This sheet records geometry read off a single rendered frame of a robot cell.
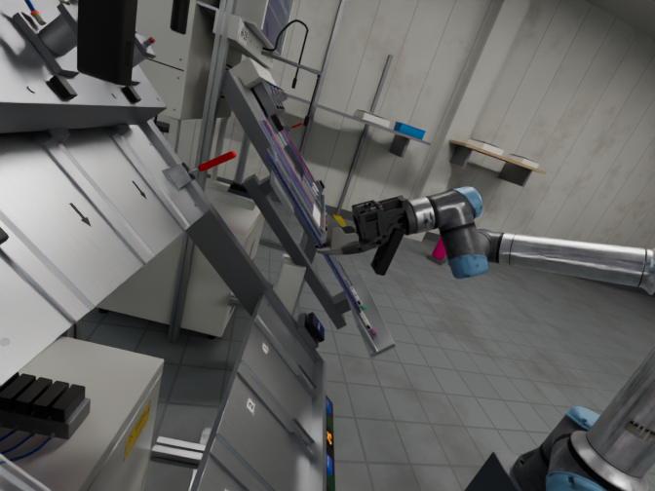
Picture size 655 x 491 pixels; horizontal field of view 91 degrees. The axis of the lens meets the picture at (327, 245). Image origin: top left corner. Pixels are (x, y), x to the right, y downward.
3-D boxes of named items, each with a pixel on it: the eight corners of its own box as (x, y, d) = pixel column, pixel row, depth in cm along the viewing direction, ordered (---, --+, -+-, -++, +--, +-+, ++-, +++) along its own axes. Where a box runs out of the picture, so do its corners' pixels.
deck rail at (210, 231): (296, 368, 71) (322, 358, 70) (296, 375, 69) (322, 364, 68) (42, 34, 47) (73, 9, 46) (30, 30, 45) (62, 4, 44)
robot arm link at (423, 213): (421, 223, 76) (437, 236, 69) (403, 228, 76) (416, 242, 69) (418, 193, 73) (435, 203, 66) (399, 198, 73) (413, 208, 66)
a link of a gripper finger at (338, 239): (311, 231, 68) (353, 218, 69) (318, 255, 70) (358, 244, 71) (314, 237, 65) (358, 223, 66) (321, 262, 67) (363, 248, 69)
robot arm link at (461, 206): (489, 217, 68) (478, 178, 68) (440, 231, 67) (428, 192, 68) (472, 223, 76) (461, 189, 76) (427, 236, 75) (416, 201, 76)
